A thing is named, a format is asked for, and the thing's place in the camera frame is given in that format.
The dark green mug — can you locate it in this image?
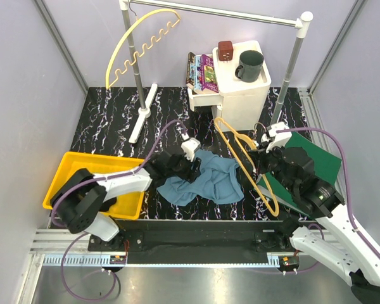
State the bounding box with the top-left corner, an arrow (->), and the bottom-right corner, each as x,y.
235,50 -> 264,83

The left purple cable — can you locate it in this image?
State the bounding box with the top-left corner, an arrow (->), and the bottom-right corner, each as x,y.
50,119 -> 189,301

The white side cabinet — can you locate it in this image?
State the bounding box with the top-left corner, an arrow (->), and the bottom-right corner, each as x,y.
188,41 -> 271,130

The blue book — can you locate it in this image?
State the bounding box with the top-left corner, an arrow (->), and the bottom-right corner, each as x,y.
191,54 -> 202,94

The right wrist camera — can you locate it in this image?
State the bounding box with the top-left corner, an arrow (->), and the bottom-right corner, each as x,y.
260,122 -> 292,153

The yellow plastic bin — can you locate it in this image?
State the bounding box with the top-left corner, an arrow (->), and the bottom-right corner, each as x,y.
42,151 -> 146,220

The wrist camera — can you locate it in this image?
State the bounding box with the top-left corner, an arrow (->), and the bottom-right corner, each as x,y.
260,122 -> 292,153
181,134 -> 201,162

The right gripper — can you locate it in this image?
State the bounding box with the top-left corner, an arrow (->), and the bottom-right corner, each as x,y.
248,139 -> 297,194

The white clothes rack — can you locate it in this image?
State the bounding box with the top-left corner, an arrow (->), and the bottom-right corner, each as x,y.
106,1 -> 314,130

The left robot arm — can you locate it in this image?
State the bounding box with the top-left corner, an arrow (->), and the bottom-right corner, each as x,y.
51,151 -> 201,251

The dark brown book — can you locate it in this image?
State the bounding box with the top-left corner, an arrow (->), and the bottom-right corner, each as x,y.
186,52 -> 196,89

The green folder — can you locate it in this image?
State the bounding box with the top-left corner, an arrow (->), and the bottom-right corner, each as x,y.
259,132 -> 345,219

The blue tank top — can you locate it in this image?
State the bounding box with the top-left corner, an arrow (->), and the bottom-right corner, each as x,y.
157,149 -> 244,206

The purple book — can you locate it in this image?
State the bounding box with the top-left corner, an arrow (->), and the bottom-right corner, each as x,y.
200,54 -> 219,93

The pale yellow wavy hanger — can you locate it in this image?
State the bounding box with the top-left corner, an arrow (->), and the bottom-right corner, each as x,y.
104,8 -> 181,89

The black cloth in bin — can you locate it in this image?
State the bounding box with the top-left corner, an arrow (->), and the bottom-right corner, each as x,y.
99,198 -> 117,212

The orange-yellow plastic hanger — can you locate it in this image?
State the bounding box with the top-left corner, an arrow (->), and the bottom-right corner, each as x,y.
213,116 -> 279,218

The aluminium frame rail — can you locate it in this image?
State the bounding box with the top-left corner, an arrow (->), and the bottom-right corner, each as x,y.
30,231 -> 293,271

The brown cube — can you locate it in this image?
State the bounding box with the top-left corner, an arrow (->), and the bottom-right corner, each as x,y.
217,41 -> 234,61

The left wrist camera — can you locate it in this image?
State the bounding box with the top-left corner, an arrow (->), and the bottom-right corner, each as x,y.
181,134 -> 201,162

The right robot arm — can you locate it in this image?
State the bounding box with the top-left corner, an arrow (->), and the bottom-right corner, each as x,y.
248,147 -> 380,303

